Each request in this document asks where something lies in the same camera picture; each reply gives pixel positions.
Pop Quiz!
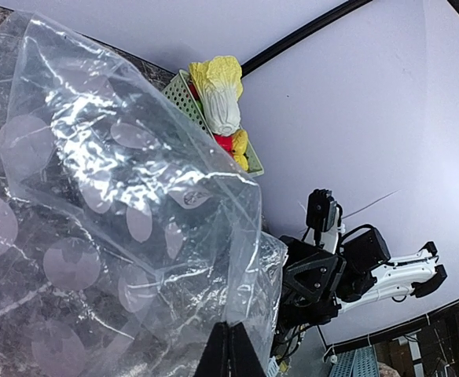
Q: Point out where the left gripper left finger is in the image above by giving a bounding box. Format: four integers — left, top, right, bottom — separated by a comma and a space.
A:
196, 322, 230, 377

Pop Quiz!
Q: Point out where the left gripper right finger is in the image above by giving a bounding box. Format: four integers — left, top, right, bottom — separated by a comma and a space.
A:
229, 323, 266, 377

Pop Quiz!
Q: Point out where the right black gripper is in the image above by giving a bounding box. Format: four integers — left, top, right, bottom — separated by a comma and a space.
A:
278, 236, 346, 326

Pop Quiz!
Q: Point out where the clear zip top bag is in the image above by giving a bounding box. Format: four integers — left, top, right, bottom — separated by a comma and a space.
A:
0, 12, 285, 376

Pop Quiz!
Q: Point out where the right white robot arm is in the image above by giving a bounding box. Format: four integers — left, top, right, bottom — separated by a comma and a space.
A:
277, 225, 447, 330

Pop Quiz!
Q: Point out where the red toy pepper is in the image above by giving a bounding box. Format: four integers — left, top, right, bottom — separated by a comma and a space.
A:
213, 134, 233, 156

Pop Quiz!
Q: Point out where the toy napa cabbage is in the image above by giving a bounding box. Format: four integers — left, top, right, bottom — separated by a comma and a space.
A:
189, 56, 243, 136

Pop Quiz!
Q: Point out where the green perforated plastic basket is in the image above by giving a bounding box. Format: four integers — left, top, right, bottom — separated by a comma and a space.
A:
163, 70, 264, 177

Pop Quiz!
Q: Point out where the white slotted cable duct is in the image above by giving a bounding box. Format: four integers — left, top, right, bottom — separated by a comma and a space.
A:
322, 346, 380, 377

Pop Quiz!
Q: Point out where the right black frame post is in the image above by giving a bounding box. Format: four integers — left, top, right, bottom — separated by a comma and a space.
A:
241, 0, 373, 77

